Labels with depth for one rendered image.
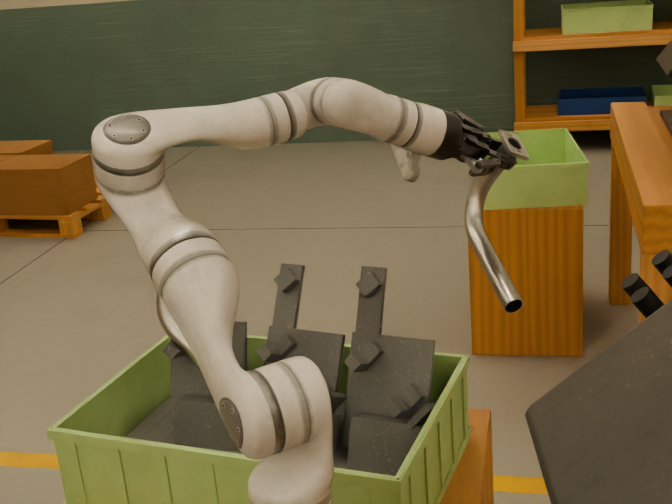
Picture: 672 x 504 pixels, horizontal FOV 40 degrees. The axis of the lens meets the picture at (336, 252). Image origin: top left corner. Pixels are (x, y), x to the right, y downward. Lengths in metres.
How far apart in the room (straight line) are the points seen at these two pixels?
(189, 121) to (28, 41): 7.47
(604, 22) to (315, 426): 6.14
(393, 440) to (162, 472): 0.38
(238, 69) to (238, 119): 6.69
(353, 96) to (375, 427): 0.57
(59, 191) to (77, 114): 2.67
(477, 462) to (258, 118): 0.77
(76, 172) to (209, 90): 2.26
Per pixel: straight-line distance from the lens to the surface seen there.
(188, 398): 1.74
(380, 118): 1.36
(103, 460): 1.61
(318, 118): 1.36
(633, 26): 7.00
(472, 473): 1.69
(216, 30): 7.97
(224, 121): 1.26
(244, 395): 0.97
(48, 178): 6.02
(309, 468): 1.03
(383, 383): 1.63
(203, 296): 1.05
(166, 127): 1.23
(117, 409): 1.79
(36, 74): 8.72
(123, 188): 1.23
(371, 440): 1.58
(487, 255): 1.50
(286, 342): 1.68
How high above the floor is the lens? 1.71
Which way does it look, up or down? 19 degrees down
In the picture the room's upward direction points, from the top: 5 degrees counter-clockwise
